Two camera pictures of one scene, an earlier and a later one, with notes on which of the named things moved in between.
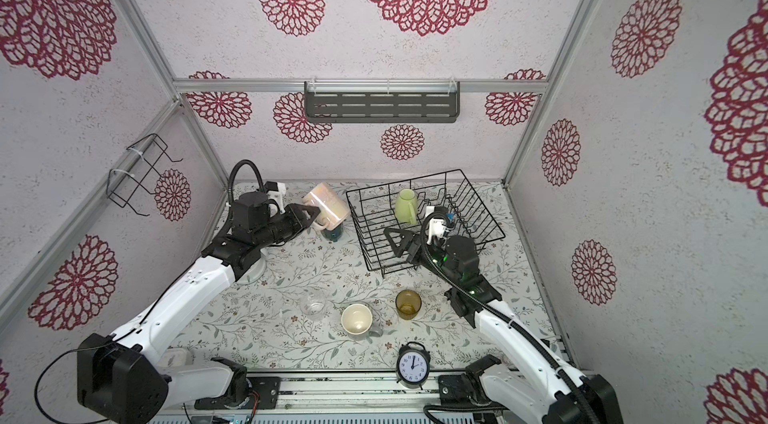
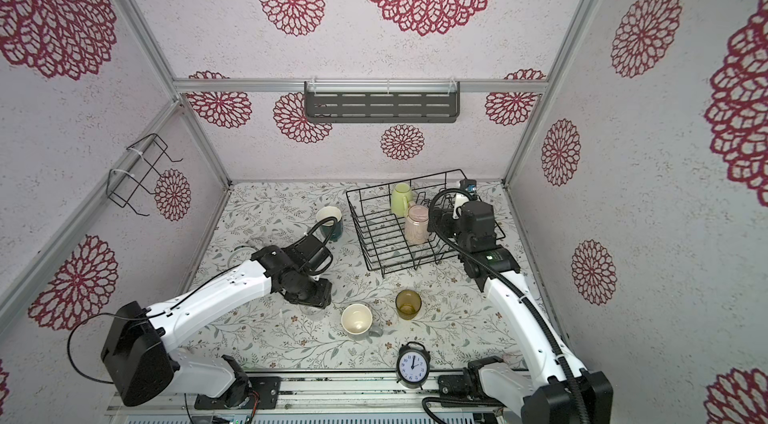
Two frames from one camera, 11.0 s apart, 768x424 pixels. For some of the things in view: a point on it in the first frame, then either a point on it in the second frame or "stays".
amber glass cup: (408, 303) stays
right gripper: (407, 236) to (447, 221)
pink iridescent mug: (332, 211) to (417, 224)
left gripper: (298, 216) to (323, 298)
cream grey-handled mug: (356, 320) stays
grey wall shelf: (381, 101) stays
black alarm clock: (412, 364) stays
